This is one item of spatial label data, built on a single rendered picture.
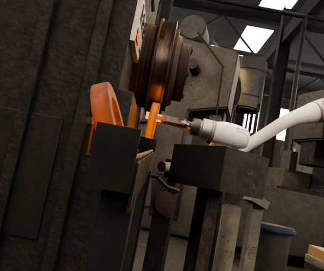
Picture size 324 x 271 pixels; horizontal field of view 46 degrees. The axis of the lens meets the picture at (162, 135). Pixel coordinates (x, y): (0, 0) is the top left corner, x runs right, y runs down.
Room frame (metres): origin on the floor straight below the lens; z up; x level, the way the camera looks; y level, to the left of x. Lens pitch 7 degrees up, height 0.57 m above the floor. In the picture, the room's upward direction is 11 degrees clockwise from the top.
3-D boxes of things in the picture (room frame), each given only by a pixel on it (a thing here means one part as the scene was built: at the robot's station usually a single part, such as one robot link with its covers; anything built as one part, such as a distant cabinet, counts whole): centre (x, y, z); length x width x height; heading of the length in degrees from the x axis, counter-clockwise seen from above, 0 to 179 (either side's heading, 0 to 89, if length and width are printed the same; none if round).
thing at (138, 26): (1.47, 0.17, 1.15); 0.26 x 0.02 x 0.18; 0
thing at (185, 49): (1.81, -0.04, 1.11); 0.28 x 0.06 x 0.28; 0
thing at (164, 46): (1.81, 0.06, 1.11); 0.47 x 0.06 x 0.47; 0
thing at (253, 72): (10.59, -2.14, 2.25); 0.92 x 0.92 x 4.50
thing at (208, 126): (1.61, -0.18, 0.83); 0.09 x 0.06 x 0.09; 0
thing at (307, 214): (4.25, -1.24, 0.39); 1.03 x 0.83 x 0.77; 105
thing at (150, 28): (1.81, 0.14, 1.11); 0.47 x 0.10 x 0.47; 0
